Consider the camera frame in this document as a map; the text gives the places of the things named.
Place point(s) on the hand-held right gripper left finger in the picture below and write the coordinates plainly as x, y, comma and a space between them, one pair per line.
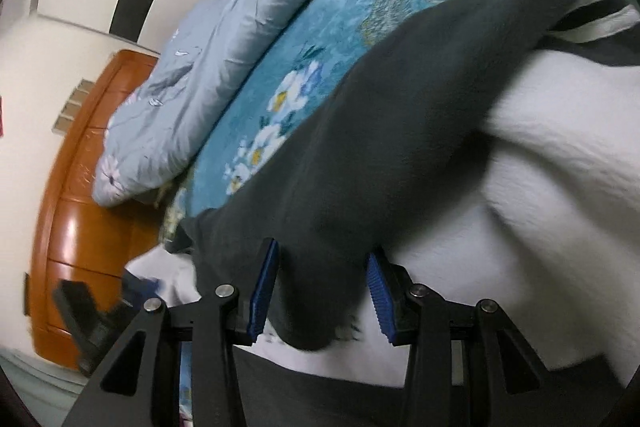
261, 294

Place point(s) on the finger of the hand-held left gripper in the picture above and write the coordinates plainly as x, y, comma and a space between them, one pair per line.
82, 322

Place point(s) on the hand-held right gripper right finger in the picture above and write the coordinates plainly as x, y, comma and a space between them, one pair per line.
381, 302

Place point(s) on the dark grey garment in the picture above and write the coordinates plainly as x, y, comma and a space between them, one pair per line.
400, 117

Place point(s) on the white fluffy garment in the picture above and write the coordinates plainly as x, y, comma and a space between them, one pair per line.
550, 207

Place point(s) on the wooden headboard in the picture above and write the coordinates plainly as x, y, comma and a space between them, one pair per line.
75, 217

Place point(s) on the light blue floral quilt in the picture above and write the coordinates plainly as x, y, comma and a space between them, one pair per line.
200, 67

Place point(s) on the teal floral bedsheet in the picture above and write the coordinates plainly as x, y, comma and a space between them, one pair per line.
340, 32

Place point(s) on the black white striped cloth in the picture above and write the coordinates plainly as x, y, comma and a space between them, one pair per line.
592, 19

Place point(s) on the beige wall switch panel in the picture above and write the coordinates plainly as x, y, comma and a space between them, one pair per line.
74, 107

